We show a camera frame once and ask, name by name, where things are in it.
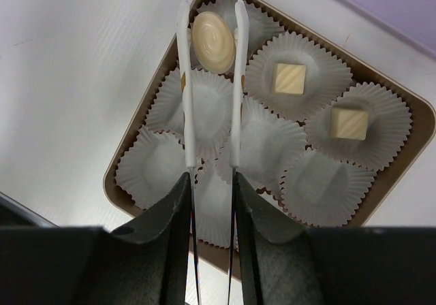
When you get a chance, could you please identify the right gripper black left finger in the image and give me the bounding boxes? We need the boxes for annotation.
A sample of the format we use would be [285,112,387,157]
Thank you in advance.
[1,173,191,304]

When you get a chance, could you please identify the white oval swirl chocolate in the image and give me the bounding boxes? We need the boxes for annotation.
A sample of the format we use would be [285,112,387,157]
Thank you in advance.
[191,12,235,74]

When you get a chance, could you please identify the white paper cup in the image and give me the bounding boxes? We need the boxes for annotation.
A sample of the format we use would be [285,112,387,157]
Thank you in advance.
[115,126,186,209]
[238,96,307,193]
[145,69,233,160]
[190,158,290,250]
[304,82,412,171]
[280,148,376,227]
[245,32,352,121]
[197,0,285,59]

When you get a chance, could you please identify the gold chocolate tin box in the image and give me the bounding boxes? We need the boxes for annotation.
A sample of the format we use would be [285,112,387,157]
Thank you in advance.
[102,0,436,272]

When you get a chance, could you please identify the white square chocolate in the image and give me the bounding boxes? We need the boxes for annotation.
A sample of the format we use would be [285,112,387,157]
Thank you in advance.
[272,63,306,95]
[330,107,369,141]

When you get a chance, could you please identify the metal tongs white tips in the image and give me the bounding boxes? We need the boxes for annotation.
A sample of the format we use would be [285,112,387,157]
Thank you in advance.
[176,0,249,304]

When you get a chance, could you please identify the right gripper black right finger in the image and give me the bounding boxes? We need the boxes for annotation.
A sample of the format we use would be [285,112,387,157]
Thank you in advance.
[235,174,435,304]

